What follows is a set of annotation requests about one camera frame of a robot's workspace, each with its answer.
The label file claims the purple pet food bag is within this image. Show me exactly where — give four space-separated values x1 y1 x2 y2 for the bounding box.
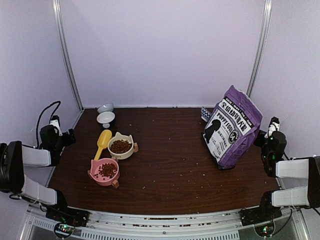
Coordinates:
202 85 263 170

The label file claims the yellow plastic scoop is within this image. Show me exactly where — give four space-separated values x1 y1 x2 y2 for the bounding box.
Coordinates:
94 129 112 161

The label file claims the pink cat-ear pet bowl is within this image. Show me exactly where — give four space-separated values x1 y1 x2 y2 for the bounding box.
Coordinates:
87 158 120 189

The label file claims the cream cat-ear pet bowl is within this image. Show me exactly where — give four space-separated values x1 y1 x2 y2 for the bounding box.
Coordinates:
107 132 139 161

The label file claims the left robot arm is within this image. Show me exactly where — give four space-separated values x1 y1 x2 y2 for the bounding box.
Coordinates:
0 125 76 222

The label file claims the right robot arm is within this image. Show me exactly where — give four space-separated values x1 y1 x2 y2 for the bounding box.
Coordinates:
254 131 320 221

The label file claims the kibble in pink bowl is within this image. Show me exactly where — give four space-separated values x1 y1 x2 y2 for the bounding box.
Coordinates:
98 163 118 179

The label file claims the light grey-blue bowl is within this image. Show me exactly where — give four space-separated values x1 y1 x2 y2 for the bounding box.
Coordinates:
97 103 114 114

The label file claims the kibble in cream bowl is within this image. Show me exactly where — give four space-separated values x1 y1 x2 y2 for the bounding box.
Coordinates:
109 139 132 154

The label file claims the blue white patterned bowl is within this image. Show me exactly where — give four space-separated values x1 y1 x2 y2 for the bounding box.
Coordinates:
200 107 213 123

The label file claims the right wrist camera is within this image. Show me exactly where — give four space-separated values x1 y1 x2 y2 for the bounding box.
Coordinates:
267 116 280 138

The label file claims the black braided left cable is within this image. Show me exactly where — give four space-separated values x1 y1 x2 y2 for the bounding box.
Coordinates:
34 100 62 148

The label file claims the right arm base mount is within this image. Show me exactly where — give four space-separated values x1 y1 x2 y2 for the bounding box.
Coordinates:
239 206 282 238

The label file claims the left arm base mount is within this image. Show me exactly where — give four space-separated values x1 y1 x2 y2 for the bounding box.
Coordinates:
45 207 90 240

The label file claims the front aluminium rail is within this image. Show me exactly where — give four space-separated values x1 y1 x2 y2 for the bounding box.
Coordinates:
27 209 301 240

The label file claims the left aluminium frame post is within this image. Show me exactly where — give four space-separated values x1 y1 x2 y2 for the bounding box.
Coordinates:
52 0 84 112

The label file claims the aluminium frame post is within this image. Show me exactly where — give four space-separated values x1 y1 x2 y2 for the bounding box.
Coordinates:
52 0 84 112
246 0 273 98

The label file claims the right aluminium frame post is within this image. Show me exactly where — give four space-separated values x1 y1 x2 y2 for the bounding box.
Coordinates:
246 0 273 98

